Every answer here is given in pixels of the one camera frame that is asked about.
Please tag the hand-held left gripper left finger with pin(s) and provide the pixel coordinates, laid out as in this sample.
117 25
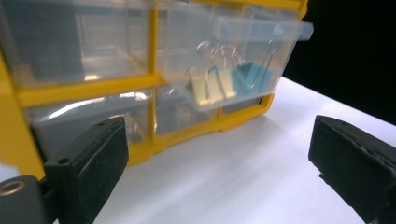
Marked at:
90 168

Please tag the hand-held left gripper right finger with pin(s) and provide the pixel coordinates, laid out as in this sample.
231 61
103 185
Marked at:
358 168

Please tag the yellow and black drawer organizer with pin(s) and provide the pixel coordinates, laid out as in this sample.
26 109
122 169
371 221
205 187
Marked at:
87 90

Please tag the teal binder clip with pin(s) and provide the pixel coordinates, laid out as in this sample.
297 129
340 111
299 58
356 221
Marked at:
261 77

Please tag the cream binder clip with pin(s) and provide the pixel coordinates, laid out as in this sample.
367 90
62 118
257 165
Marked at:
227 84
204 90

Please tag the teal small block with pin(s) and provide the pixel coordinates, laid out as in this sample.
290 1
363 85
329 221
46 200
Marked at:
241 79

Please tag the clear plastic drawer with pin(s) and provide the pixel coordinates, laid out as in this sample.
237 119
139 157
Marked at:
186 46

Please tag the white table sheet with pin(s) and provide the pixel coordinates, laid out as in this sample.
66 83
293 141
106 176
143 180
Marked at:
218 174

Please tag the grid of clear organizer drawers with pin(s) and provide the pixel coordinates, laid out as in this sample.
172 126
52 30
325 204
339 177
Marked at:
46 40

